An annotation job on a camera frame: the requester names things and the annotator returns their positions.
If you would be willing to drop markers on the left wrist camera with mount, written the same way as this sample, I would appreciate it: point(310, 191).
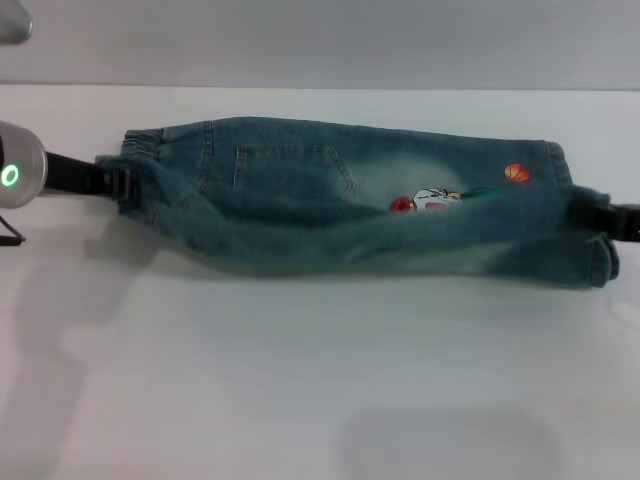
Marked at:
point(12, 20)

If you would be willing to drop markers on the blue denim shorts basketball print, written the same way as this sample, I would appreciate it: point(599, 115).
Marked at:
point(325, 230)

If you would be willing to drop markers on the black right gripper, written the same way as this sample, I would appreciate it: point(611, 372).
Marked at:
point(626, 222)

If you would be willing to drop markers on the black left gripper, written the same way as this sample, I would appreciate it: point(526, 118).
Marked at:
point(72, 175)

